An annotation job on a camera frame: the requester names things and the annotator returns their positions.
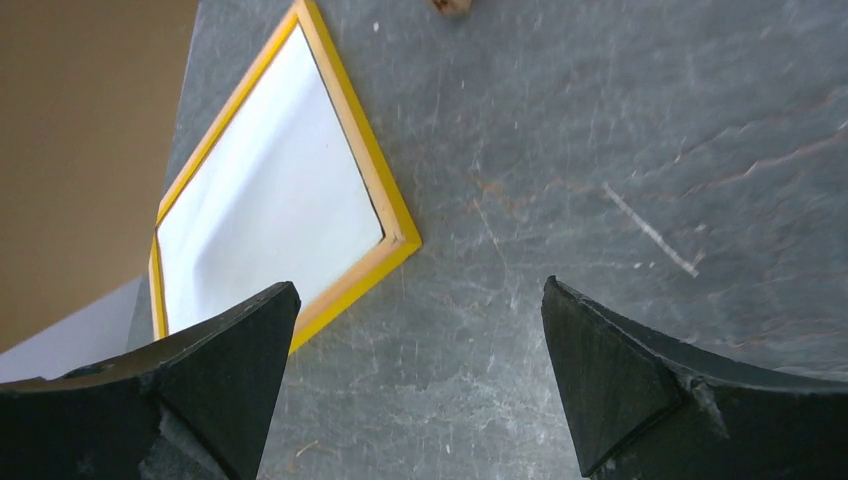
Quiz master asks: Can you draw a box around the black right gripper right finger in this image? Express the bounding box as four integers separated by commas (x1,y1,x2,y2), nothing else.
541,277,847,479

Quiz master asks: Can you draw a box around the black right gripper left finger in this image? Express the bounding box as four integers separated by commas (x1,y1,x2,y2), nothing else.
1,282,300,479

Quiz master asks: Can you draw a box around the wooden letter cube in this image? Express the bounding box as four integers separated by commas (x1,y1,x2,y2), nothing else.
431,0,473,16

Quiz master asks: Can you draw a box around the building and sky photo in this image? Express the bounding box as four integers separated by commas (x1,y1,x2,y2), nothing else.
157,29,383,333

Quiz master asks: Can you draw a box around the brown cardboard backing board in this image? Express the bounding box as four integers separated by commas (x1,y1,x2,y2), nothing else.
1,1,198,349

